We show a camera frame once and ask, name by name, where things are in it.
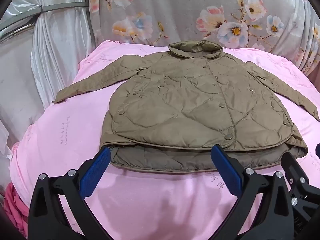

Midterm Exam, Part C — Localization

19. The olive quilted jacket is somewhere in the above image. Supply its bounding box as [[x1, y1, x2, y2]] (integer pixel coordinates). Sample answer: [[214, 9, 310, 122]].
[[52, 41, 320, 173]]

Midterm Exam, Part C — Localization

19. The grey metal rail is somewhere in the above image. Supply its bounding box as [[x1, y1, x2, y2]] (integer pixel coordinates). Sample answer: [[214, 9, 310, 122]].
[[0, 2, 89, 30]]

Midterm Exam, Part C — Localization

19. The magenta crumpled cloth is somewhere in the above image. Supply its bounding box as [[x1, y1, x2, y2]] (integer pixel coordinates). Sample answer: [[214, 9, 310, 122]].
[[4, 181, 32, 239]]

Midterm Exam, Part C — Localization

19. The white satin curtain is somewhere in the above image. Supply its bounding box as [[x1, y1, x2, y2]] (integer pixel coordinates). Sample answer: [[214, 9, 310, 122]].
[[0, 0, 100, 160]]

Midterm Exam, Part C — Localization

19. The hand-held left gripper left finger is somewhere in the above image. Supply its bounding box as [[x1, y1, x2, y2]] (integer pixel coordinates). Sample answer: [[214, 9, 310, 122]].
[[28, 146, 112, 240]]

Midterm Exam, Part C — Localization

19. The pink bed sheet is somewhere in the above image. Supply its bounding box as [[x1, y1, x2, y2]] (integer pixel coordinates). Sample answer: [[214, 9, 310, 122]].
[[5, 40, 320, 240]]

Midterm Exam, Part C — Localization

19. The grey floral cloth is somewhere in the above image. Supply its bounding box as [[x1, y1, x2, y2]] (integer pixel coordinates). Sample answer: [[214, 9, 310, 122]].
[[89, 0, 320, 77]]

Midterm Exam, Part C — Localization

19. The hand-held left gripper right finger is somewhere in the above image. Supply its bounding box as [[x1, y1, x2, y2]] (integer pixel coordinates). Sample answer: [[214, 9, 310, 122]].
[[211, 144, 297, 240]]

